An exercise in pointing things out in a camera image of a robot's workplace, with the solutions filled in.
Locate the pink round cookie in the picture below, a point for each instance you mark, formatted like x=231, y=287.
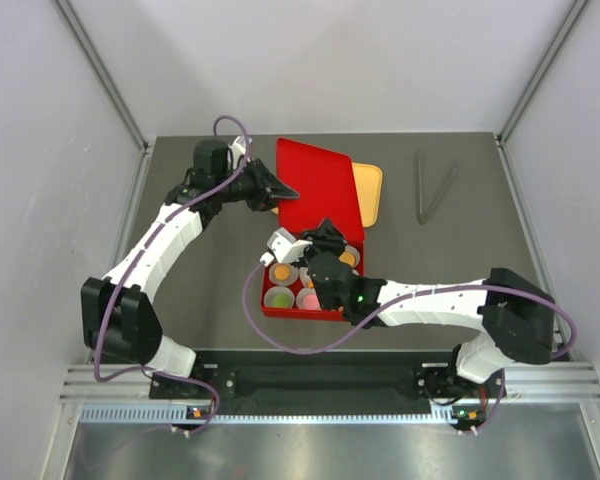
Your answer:
x=311, y=302

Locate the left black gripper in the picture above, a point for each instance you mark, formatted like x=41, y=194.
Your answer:
x=267, y=187

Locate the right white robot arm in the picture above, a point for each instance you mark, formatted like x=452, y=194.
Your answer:
x=511, y=316

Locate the orange plastic tray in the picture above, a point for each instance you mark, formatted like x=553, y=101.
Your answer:
x=368, y=180

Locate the red compartment box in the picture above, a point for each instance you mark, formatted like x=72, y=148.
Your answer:
x=280, y=312

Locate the grey metal tongs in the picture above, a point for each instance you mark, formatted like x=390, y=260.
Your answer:
x=424, y=213

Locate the orange round cookie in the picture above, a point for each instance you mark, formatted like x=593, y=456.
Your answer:
x=348, y=258

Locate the white paper cup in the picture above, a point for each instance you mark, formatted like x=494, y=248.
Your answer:
x=288, y=282
x=300, y=296
x=355, y=252
x=304, y=276
x=277, y=290

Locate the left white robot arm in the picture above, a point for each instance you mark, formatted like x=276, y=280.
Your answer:
x=118, y=318

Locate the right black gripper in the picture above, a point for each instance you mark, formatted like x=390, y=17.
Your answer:
x=326, y=237

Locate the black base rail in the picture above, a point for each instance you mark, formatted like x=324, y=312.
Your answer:
x=268, y=382

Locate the red box lid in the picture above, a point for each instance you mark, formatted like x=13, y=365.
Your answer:
x=326, y=186

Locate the green round cookie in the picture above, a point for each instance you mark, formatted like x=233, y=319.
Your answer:
x=281, y=301

